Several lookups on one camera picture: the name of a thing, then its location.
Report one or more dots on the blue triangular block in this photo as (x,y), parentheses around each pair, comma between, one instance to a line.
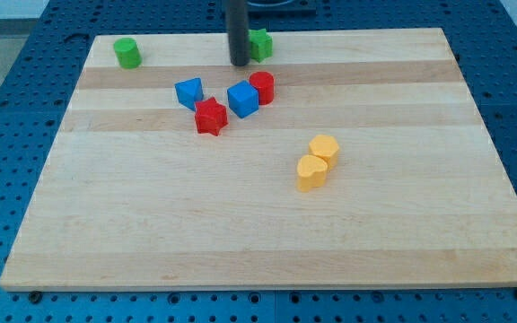
(189,92)

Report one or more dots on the green cylinder block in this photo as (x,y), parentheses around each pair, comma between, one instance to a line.
(127,53)

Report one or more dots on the yellow hexagon block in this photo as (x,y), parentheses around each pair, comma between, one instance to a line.
(326,147)

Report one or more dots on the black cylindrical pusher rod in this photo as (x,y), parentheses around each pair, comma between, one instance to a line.
(237,27)

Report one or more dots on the light wooden board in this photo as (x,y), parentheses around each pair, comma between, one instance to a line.
(133,198)

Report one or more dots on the yellow heart block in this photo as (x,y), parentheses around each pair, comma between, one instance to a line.
(311,173)

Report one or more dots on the red cylinder block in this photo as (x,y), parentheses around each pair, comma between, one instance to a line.
(264,83)

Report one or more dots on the green star block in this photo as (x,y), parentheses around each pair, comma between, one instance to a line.
(261,45)

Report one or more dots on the blue cube block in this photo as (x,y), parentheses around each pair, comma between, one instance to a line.
(243,99)

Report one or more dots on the red star block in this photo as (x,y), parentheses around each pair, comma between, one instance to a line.
(210,116)

